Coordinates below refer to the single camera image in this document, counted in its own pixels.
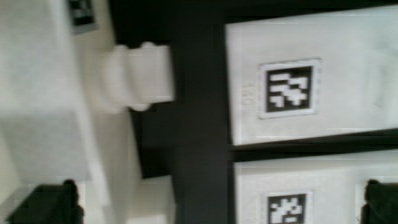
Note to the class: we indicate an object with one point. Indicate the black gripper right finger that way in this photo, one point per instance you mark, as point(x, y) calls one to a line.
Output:
point(380, 212)

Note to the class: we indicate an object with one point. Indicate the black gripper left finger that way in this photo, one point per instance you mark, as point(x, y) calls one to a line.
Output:
point(51, 206)

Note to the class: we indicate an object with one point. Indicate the white cabinet body box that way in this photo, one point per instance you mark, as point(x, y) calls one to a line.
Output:
point(78, 83)

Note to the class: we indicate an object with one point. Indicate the white cabinet door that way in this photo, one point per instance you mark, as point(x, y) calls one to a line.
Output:
point(314, 75)
point(307, 190)

